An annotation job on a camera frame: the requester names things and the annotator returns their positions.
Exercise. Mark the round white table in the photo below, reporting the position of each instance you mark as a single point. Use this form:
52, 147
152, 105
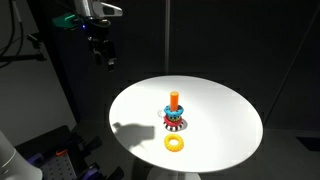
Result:
221, 128

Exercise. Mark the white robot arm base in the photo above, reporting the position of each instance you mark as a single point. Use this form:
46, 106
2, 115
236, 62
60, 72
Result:
13, 166

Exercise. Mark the perforated metal breadboard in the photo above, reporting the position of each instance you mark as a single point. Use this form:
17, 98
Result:
58, 168

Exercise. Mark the small clear plastic cap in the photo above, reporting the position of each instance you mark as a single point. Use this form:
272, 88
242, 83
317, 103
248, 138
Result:
161, 113

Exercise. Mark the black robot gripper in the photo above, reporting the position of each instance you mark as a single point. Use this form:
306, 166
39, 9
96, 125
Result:
97, 31

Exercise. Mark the orange stacking stand post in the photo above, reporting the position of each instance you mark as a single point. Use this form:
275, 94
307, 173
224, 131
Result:
174, 97

